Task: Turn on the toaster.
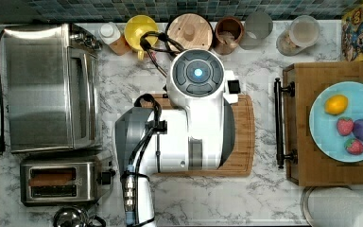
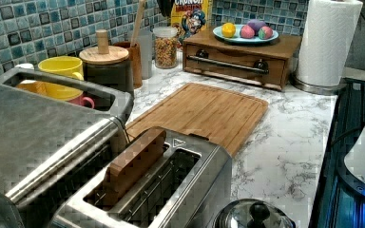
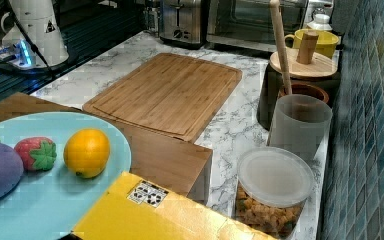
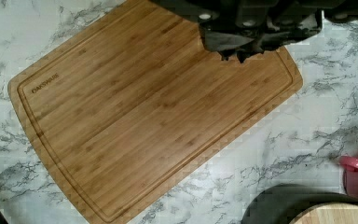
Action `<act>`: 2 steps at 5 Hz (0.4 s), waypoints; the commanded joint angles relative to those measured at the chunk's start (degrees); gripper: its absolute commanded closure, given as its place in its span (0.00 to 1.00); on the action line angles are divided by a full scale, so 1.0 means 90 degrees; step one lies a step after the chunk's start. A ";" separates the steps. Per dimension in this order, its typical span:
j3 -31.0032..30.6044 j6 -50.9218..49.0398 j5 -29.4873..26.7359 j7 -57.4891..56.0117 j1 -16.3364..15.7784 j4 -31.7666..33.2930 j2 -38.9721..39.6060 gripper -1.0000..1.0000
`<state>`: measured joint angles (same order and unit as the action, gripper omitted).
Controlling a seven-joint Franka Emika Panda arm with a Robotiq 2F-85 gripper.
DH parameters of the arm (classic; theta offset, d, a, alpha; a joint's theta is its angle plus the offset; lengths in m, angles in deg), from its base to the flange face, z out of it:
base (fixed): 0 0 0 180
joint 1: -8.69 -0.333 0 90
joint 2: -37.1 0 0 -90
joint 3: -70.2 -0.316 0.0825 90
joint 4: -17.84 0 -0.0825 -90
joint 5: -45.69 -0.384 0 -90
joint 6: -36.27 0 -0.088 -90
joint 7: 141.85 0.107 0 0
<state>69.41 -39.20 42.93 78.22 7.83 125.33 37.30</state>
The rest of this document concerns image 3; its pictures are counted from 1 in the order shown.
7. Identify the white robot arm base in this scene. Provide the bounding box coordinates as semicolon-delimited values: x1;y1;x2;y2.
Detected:
1;0;69;70

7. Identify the bamboo cutting board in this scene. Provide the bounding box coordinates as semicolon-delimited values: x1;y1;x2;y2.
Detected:
83;53;242;142

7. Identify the wooden block stand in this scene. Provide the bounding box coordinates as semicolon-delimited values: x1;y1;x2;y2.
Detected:
0;92;212;204

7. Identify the clear food container with lid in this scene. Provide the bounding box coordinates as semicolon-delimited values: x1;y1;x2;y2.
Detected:
234;147;314;239

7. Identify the yellow cardboard box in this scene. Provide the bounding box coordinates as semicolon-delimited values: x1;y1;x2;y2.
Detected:
72;172;276;240

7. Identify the frosted translucent cup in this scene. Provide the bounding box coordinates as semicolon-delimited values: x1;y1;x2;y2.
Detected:
268;94;333;162

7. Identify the orange toy fruit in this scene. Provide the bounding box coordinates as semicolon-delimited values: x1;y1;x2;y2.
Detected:
63;128;111;178

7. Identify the brown ceramic utensil pot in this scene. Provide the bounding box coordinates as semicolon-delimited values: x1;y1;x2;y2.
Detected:
289;83;329;104

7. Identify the black jar with wooden lid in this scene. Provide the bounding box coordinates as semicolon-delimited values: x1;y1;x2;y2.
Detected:
256;29;337;130

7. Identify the yellow mug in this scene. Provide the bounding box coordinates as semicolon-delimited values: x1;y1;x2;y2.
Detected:
284;29;339;58

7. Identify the light blue plate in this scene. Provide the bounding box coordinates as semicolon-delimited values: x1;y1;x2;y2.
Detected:
0;112;131;240

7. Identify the long wooden utensil handle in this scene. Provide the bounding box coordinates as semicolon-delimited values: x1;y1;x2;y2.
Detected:
269;0;292;95

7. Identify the black cable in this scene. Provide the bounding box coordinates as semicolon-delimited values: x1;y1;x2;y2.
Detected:
3;0;55;75

